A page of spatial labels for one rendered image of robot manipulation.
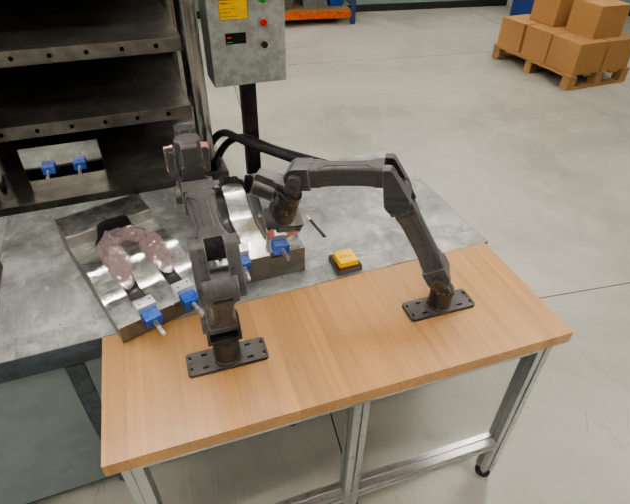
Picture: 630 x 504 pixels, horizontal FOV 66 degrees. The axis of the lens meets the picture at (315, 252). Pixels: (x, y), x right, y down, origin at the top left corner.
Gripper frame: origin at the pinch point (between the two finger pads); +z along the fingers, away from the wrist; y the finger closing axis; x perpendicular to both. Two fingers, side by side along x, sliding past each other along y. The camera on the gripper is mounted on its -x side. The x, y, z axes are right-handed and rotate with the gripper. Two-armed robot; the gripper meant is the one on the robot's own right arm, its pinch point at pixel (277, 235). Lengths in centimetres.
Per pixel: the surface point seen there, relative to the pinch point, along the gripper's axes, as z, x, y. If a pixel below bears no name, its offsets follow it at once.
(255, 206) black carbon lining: 12.2, -20.1, 0.1
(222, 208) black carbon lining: 13.2, -21.1, 10.6
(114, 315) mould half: 10.3, 12.6, 45.3
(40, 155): 37, -69, 66
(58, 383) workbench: 37, 18, 63
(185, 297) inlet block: 6.6, 12.2, 27.4
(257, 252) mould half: 5.4, 1.5, 5.4
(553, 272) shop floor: 80, -9, -180
